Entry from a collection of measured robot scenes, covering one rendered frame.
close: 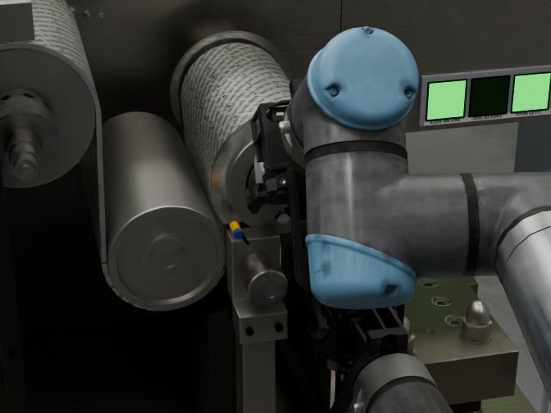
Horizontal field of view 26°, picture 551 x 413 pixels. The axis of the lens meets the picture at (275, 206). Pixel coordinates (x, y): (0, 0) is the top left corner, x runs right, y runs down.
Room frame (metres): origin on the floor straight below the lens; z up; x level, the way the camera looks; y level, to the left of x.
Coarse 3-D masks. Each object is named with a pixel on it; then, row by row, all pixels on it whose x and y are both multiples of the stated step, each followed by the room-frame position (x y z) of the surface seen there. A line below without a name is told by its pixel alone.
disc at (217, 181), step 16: (240, 128) 1.07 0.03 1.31; (224, 144) 1.07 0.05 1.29; (240, 144) 1.07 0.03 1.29; (224, 160) 1.07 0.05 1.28; (224, 176) 1.06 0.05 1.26; (224, 192) 1.06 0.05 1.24; (224, 208) 1.06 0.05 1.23; (224, 224) 1.07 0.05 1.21; (240, 224) 1.07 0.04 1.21; (288, 240) 1.08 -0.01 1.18
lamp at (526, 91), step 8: (520, 80) 1.49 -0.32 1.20; (528, 80) 1.49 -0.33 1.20; (536, 80) 1.49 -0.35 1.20; (544, 80) 1.49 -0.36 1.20; (520, 88) 1.49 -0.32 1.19; (528, 88) 1.49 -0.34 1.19; (536, 88) 1.49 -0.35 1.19; (544, 88) 1.49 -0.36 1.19; (520, 96) 1.49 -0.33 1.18; (528, 96) 1.49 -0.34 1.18; (536, 96) 1.49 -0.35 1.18; (544, 96) 1.49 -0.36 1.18; (512, 104) 1.48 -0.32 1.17; (520, 104) 1.49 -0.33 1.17; (528, 104) 1.49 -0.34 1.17; (536, 104) 1.49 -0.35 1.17; (544, 104) 1.49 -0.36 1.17
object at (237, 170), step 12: (252, 144) 1.07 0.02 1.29; (240, 156) 1.06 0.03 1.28; (252, 156) 1.07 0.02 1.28; (240, 168) 1.06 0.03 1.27; (228, 180) 1.06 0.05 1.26; (240, 180) 1.06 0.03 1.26; (228, 192) 1.06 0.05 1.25; (240, 192) 1.06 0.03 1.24; (240, 204) 1.06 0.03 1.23; (240, 216) 1.06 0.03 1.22; (252, 216) 1.07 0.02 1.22; (276, 228) 1.07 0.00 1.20; (288, 228) 1.07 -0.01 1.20
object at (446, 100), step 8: (464, 80) 1.47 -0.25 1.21; (432, 88) 1.46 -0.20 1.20; (440, 88) 1.46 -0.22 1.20; (448, 88) 1.46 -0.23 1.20; (456, 88) 1.46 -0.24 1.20; (464, 88) 1.47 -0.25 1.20; (432, 96) 1.46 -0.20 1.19; (440, 96) 1.46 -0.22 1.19; (448, 96) 1.46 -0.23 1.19; (456, 96) 1.46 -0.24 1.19; (464, 96) 1.47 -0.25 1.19; (432, 104) 1.46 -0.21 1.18; (440, 104) 1.46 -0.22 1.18; (448, 104) 1.46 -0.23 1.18; (456, 104) 1.46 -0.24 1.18; (432, 112) 1.46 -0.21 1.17; (440, 112) 1.46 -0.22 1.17; (448, 112) 1.46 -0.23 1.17; (456, 112) 1.46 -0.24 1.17
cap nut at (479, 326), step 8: (472, 304) 1.13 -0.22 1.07; (480, 304) 1.13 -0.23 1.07; (472, 312) 1.13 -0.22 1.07; (480, 312) 1.12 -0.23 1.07; (488, 312) 1.13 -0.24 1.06; (464, 320) 1.13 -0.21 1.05; (472, 320) 1.12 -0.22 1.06; (480, 320) 1.12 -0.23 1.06; (488, 320) 1.13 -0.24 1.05; (464, 328) 1.13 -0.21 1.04; (472, 328) 1.12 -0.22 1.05; (480, 328) 1.12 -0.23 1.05; (488, 328) 1.12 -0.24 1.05; (464, 336) 1.13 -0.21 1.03; (472, 336) 1.12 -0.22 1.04; (480, 336) 1.12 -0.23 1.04; (488, 336) 1.13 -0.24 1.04; (480, 344) 1.12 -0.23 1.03
